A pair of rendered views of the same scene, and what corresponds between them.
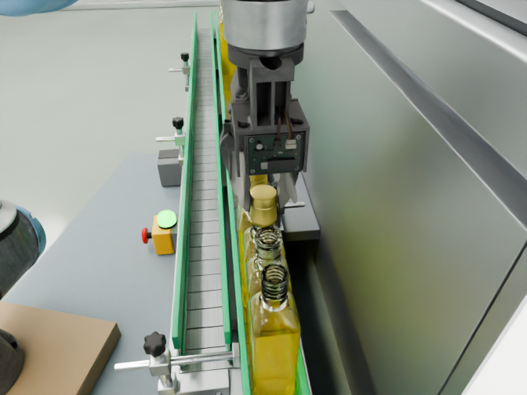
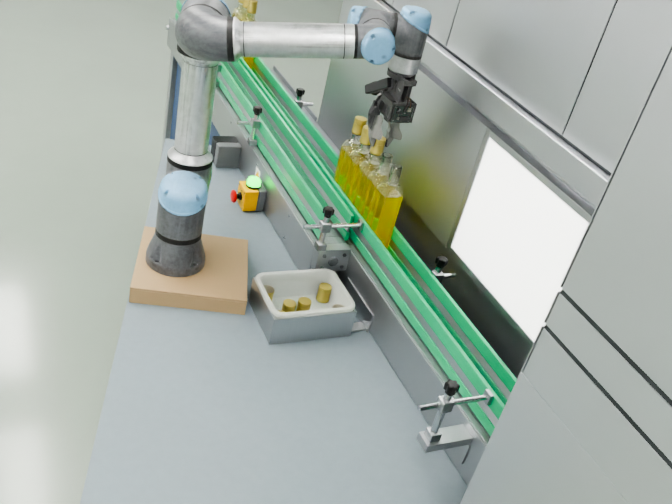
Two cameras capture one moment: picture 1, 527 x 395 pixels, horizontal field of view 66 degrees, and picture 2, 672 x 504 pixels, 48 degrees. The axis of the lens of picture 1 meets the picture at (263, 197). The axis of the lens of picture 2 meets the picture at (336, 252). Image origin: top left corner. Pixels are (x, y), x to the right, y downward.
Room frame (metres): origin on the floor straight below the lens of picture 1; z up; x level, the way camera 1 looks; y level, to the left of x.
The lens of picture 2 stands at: (-1.26, 0.77, 1.94)
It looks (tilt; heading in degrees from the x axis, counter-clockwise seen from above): 32 degrees down; 336
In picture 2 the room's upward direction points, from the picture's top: 14 degrees clockwise
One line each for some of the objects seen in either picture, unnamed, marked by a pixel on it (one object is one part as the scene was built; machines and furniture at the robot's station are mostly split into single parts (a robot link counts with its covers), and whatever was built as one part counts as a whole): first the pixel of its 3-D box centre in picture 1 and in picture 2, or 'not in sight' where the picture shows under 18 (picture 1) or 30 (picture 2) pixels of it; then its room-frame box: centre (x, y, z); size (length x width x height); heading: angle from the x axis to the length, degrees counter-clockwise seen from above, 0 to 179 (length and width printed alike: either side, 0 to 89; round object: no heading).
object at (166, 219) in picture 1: (166, 218); (253, 181); (0.71, 0.23, 0.84); 0.04 x 0.04 x 0.03
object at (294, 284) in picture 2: not in sight; (302, 303); (0.16, 0.20, 0.80); 0.22 x 0.17 x 0.09; 97
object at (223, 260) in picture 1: (215, 96); (252, 93); (1.20, 0.15, 0.93); 1.75 x 0.01 x 0.08; 7
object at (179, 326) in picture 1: (191, 97); (232, 92); (1.19, 0.23, 0.93); 1.75 x 0.01 x 0.08; 7
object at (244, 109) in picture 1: (267, 106); (397, 95); (0.37, 0.00, 1.29); 0.09 x 0.08 x 0.12; 7
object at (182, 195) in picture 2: not in sight; (182, 203); (0.36, 0.50, 0.96); 0.13 x 0.12 x 0.14; 167
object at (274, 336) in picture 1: (272, 350); (382, 217); (0.28, -0.01, 0.99); 0.06 x 0.06 x 0.21; 7
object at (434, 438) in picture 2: not in sight; (446, 422); (-0.35, 0.04, 0.90); 0.17 x 0.05 x 0.23; 97
